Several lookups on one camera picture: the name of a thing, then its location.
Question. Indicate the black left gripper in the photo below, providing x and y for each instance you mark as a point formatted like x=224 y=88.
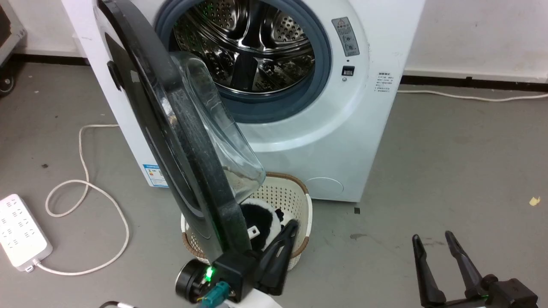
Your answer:
x=231 y=269

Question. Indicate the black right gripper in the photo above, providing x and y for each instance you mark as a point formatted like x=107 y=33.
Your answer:
x=507 y=295

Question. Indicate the black washing machine door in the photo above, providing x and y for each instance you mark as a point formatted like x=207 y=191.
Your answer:
x=188 y=141

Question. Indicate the grey rubber door gasket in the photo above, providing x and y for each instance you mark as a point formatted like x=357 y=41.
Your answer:
x=274 y=109

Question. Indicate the white front-load washing machine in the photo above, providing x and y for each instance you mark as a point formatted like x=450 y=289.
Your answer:
x=364 y=128

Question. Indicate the black door latch socket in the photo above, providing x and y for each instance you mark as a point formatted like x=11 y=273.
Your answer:
x=348 y=71

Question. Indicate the steel washing machine drum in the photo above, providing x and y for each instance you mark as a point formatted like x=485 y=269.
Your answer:
x=257 y=38

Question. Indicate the black and white plush toy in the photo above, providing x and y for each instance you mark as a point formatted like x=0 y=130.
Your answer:
x=259 y=220

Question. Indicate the cream plastic laundry basket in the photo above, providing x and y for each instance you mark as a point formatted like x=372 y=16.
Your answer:
x=289 y=199

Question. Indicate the round white filter cover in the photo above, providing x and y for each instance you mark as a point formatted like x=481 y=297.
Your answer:
x=325 y=188

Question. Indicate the yellow paper scrap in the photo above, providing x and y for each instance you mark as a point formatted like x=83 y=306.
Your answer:
x=534 y=201

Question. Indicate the blue energy label sticker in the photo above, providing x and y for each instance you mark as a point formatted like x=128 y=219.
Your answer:
x=155 y=176

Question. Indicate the white text sticker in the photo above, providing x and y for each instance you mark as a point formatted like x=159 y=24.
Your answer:
x=383 y=81

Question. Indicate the grey warning label sticker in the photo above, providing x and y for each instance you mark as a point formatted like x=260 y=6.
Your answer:
x=346 y=36

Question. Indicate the white power strip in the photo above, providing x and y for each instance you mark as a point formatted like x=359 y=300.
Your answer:
x=19 y=233

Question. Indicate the grey cart with wheel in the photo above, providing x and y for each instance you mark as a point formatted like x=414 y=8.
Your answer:
x=8 y=25

